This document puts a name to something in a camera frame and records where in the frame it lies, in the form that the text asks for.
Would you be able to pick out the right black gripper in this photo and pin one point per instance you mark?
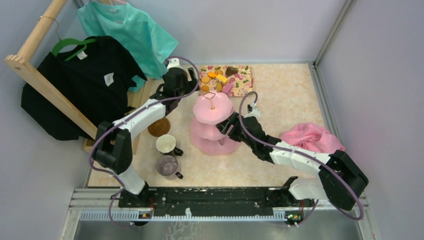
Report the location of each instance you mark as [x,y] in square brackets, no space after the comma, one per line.
[224,127]

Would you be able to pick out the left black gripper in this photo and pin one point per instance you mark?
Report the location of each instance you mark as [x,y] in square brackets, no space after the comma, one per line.
[191,85]

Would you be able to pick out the pink three-tier cake stand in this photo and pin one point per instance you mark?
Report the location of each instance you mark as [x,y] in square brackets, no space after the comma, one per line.
[209,110]

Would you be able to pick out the pink macaron roll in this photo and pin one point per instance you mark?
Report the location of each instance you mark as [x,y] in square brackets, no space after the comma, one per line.
[227,88]

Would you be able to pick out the chocolate cake slice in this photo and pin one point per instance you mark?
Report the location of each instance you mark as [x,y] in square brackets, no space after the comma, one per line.
[231,70]

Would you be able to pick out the floral serving tray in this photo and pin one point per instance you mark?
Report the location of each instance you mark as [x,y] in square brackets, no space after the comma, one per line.
[243,81]

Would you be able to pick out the pink cloth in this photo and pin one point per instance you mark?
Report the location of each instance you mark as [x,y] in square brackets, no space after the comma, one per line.
[312,137]

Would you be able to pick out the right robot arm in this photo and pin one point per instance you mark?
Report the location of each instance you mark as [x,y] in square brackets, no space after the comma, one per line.
[336,177]

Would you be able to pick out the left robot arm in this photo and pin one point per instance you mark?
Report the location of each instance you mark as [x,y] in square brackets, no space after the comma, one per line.
[113,147]

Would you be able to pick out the orange round cookie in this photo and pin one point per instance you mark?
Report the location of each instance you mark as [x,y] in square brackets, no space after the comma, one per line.
[204,88]
[205,79]

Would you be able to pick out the orange pastry piece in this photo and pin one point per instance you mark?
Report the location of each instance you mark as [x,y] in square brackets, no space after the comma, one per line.
[212,74]

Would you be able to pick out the yellow cake piece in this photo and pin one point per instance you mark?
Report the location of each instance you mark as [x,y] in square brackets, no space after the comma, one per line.
[221,79]

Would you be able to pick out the teal t-shirt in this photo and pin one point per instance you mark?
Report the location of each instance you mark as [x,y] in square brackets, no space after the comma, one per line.
[148,43]

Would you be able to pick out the white mug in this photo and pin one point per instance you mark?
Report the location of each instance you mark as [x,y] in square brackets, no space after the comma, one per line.
[167,145]

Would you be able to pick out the purple mug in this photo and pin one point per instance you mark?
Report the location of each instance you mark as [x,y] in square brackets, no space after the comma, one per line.
[168,167]

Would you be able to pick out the black t-shirt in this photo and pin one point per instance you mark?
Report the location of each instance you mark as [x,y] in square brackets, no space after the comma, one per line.
[96,84]

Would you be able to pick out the green clothes hanger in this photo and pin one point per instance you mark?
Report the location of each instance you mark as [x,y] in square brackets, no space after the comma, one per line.
[72,41]

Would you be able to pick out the wooden clothes rack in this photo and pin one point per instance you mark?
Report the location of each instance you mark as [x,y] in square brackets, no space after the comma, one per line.
[22,66]

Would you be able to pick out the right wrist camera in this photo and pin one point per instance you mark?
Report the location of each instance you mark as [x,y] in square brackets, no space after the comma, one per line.
[252,111]

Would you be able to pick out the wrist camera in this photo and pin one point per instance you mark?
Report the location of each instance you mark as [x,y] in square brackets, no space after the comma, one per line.
[173,62]
[252,111]

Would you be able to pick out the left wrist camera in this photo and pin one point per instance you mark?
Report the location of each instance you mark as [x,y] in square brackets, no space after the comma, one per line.
[173,62]

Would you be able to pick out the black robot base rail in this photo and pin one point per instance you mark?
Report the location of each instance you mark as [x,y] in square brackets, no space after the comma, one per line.
[213,201]

